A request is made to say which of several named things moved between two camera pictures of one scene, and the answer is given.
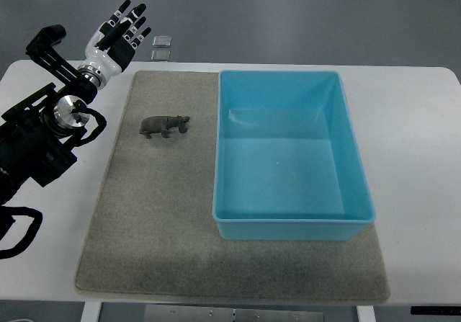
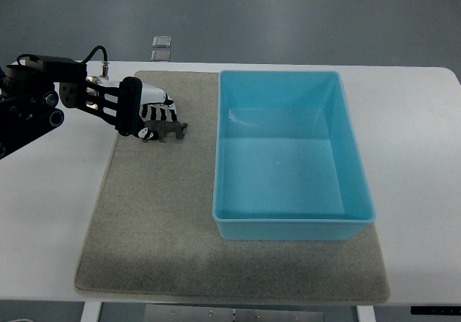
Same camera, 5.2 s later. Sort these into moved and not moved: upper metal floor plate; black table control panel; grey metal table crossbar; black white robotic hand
Moved: black white robotic hand
Not moved: grey metal table crossbar; black table control panel; upper metal floor plate
